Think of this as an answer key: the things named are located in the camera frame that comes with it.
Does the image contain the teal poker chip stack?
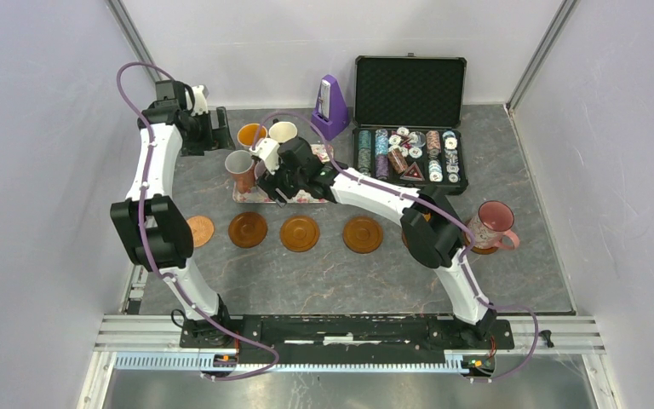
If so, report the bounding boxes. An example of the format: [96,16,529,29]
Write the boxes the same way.
[357,130,372,176]

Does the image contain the wooden coaster five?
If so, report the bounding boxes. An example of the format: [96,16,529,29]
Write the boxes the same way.
[467,216,502,255]

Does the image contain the black poker chip case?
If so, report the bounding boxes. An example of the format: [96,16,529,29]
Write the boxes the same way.
[352,56,468,195]

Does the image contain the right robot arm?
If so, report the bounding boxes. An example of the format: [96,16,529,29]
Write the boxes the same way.
[249,137,496,348]

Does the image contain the black mug white inside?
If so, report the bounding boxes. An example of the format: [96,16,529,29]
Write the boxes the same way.
[268,119,298,144]

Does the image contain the all in triangle marker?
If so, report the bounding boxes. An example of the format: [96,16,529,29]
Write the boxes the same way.
[399,162,425,181]

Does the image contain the white mug orange inside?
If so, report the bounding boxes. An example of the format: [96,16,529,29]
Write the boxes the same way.
[238,124,267,150]

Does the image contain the floral tray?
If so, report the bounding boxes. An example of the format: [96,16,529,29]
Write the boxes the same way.
[232,144,334,204]

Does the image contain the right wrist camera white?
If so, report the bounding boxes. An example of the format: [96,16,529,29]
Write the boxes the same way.
[249,137,280,174]

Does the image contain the wooden coaster three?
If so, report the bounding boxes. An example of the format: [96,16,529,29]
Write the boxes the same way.
[279,215,320,252]

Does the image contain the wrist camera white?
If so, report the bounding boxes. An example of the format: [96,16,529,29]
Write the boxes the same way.
[249,137,280,174]
[191,84,209,117]

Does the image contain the orange poker chip stack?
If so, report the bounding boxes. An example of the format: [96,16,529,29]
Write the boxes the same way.
[387,147,408,175]

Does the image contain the wooden coaster four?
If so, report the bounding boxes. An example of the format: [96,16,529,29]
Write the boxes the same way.
[342,216,383,254]

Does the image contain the purple poker chip stack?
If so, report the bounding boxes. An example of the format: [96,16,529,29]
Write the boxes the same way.
[375,154,390,180]

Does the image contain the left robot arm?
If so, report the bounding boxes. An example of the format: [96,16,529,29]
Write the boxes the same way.
[110,80,234,348]

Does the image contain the salmon mug white inside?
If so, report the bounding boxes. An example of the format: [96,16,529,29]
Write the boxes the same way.
[224,150,255,193]

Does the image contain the wooden coaster one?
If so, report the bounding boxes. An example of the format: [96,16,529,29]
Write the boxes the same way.
[228,211,267,248]

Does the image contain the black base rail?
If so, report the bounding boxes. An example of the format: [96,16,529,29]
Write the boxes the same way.
[180,314,515,365]

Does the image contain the lilac mug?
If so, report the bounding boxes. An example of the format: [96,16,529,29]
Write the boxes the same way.
[254,161,267,181]

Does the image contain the woven rattan coaster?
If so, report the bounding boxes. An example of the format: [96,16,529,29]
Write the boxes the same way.
[186,216,215,248]

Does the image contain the purple metronome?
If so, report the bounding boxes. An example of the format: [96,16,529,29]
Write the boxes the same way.
[311,74,350,141]

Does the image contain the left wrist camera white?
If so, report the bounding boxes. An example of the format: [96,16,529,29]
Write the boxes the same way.
[191,84,209,117]

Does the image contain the pink mug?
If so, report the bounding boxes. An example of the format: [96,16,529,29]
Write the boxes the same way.
[466,200,520,251]

